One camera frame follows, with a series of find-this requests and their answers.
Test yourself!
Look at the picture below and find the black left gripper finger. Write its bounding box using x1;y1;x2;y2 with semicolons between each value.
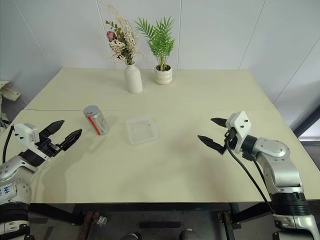
59;128;83;152
42;119;66;139

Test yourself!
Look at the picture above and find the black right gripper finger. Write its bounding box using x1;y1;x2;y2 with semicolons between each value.
197;134;226;153
210;116;229;129

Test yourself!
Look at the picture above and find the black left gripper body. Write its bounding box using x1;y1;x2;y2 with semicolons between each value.
37;133;64;158

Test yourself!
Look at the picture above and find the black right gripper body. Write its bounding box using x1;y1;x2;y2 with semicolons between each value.
217;127;239;156

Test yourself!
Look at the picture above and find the grey plastic jar lid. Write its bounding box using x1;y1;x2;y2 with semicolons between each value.
83;105;100;119

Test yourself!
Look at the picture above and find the clear plastic container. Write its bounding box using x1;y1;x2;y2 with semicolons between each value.
125;115;161;146

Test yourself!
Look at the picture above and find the white ribbed plant pot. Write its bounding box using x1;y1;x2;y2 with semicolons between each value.
153;64;174;85

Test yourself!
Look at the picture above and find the white ceramic vase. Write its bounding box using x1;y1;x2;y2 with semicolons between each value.
123;62;143;94

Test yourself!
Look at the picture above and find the dark rounded shape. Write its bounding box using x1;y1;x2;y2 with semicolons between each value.
122;232;142;240
180;228;201;240

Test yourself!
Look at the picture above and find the black flat bar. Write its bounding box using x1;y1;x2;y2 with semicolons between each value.
139;221;182;229

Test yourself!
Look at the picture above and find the green palm plant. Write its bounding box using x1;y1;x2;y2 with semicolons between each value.
134;16;176;71

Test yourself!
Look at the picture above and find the dried flower bouquet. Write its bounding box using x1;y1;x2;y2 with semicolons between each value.
104;3;145;66

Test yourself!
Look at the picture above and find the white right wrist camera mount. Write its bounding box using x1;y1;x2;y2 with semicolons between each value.
225;110;252;154

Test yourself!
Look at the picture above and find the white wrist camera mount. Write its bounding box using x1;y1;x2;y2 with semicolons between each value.
12;122;51;161
225;110;252;154

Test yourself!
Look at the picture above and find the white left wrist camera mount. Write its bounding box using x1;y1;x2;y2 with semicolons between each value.
12;122;51;161

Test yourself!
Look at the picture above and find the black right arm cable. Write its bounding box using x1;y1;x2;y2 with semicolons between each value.
223;134;276;215

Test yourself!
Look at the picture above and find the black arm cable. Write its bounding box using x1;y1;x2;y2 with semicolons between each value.
1;126;15;163
223;134;276;215

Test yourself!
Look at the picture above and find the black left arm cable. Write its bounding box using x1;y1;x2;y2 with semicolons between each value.
1;126;15;163

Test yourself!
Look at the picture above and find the black metal table frame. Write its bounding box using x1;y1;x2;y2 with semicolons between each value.
28;201;274;240

